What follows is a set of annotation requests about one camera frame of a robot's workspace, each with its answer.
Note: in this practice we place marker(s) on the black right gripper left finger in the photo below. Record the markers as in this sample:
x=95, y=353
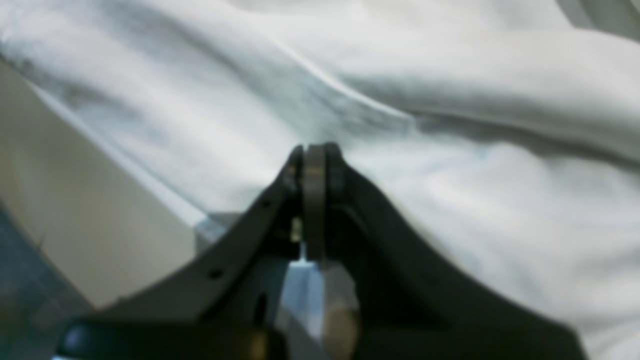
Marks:
x=220, y=306

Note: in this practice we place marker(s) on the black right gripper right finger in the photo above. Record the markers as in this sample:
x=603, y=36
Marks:
x=413, y=303

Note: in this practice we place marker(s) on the white t-shirt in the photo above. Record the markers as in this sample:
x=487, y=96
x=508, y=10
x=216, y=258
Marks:
x=507, y=131

